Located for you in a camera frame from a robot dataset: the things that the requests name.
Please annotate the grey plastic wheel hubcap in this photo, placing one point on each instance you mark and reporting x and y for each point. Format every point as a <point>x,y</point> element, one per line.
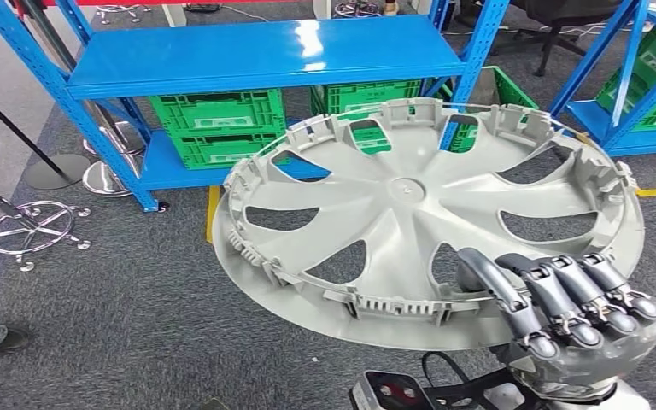
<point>407,226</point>

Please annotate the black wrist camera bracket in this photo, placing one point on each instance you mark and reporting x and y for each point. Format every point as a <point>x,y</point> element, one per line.
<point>475,390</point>

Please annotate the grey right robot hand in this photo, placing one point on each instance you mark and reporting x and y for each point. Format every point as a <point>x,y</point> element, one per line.
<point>588,351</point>

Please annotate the black office chair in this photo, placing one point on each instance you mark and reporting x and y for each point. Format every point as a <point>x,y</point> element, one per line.
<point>554,11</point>

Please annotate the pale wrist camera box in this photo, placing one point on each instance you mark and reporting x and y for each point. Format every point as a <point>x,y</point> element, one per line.
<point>384,393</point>

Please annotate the blue metal shelf rack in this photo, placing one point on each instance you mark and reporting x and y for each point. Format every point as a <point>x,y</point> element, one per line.
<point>249,56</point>
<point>588,121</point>

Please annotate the open green plastic crate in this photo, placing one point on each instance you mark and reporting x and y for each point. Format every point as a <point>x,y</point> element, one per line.
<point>512,90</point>

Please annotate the chrome stanchion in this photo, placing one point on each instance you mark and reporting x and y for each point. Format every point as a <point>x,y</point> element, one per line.
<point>110,181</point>
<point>130,144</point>

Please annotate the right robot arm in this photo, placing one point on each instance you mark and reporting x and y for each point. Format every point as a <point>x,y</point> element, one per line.
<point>599,404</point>

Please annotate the black router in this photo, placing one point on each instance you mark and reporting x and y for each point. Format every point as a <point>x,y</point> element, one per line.
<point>200,7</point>

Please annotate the black stanchion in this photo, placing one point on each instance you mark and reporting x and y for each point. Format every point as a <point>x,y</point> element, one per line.
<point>56,172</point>

